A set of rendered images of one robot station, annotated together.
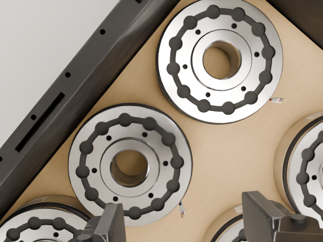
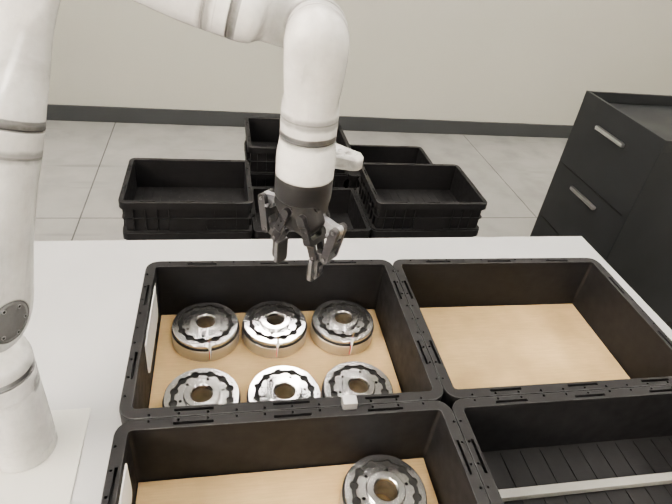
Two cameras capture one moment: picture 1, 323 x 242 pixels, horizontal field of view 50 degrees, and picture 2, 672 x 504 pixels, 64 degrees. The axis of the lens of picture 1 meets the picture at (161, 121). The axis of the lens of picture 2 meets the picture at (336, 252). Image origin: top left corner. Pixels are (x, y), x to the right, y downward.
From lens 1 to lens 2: 74 cm
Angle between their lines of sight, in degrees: 59
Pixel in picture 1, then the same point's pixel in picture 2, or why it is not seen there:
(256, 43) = (361, 324)
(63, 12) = not seen: hidden behind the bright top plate
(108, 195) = (256, 322)
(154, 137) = (294, 320)
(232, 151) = (317, 363)
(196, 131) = (310, 346)
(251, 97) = (343, 337)
